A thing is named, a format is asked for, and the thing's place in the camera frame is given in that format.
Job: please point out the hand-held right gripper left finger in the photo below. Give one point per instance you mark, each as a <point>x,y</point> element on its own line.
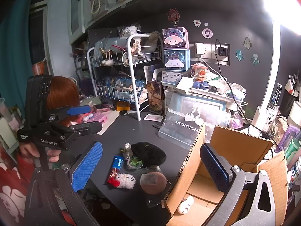
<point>88,167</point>

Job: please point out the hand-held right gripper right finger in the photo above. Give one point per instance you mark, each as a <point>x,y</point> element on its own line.
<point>215,169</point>

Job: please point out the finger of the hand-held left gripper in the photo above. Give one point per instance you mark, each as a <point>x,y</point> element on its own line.
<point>78,110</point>
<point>87,127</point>

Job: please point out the cardboard box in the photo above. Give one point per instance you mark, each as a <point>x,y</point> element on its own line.
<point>188,169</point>

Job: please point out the blue and red cookie packet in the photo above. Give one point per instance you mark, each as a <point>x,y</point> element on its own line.
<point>115,170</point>

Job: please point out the white cat plush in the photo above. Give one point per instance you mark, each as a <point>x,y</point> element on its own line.
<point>125,180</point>

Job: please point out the cream fluffy pompom charm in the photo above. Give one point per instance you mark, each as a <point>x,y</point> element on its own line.
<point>127,148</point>

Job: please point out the green round case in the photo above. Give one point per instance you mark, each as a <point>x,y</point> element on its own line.
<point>136,163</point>

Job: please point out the black fluffy pouch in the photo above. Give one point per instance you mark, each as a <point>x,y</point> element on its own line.
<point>148,153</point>

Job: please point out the person's left hand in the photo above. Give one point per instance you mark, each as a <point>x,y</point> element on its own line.
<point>29,149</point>

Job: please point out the pink patterned pouch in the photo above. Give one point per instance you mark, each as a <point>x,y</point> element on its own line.
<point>100,117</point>

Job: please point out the orange hair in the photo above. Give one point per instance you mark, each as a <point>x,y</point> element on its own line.
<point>63,94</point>

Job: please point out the pink flat box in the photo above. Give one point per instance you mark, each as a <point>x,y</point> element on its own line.
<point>102,108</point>

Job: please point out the black round lid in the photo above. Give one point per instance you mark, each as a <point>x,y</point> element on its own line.
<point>124,112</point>

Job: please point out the orange box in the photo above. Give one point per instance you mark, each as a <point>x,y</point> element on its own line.
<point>122,105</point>

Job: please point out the small white plush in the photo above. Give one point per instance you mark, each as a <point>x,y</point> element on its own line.
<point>185,204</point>

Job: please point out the anime printed box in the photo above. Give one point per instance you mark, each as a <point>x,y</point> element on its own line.
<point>123,87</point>

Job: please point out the white plush pompoms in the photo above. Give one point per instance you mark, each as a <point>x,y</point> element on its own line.
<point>107,62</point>

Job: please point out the teal curtain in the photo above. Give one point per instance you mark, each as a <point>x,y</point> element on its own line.
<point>16,51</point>

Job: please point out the small pink packet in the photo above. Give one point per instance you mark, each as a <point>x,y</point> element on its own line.
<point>152,117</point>

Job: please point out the brown anime acrylic stand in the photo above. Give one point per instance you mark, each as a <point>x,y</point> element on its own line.
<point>155,96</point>

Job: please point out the green bottle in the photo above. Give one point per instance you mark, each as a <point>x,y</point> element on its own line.
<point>294,146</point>

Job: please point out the blue round figure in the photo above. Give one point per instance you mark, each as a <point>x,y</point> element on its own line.
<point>203,84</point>

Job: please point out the white label card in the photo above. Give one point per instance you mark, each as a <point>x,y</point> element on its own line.
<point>171,76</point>

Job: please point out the orange haired figurine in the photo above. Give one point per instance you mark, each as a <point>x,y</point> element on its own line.
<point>199,71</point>

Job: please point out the white glass door cabinet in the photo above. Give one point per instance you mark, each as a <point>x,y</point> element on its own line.
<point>73,9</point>

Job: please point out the black pen holder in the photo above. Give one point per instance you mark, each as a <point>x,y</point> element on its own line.
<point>290,98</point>

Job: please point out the white paper bag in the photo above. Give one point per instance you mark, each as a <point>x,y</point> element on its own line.
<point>98,2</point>

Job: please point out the blue character box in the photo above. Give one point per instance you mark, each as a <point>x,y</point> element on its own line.
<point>176,60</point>

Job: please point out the teal character sticker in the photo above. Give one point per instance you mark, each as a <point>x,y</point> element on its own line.
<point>239,55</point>

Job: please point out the pale character sticker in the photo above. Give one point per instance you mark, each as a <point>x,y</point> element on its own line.
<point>255,58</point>

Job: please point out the black charger plug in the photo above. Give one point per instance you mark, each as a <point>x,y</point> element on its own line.
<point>222,51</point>

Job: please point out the pink character box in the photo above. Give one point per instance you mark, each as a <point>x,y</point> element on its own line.
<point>175,38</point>

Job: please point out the grey character sticker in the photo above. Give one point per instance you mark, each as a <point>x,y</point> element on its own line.
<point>247,42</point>

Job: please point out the red character spring stand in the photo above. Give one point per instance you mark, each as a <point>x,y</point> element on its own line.
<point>174,16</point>

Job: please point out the round character badge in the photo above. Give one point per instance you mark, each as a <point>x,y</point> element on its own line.
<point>207,33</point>

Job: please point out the small bear sticker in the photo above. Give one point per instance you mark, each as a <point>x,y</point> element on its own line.
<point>196,22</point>

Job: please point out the white desk lamp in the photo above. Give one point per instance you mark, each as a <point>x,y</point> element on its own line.
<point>279,4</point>

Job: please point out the wall power socket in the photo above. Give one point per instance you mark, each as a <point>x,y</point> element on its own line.
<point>209,51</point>

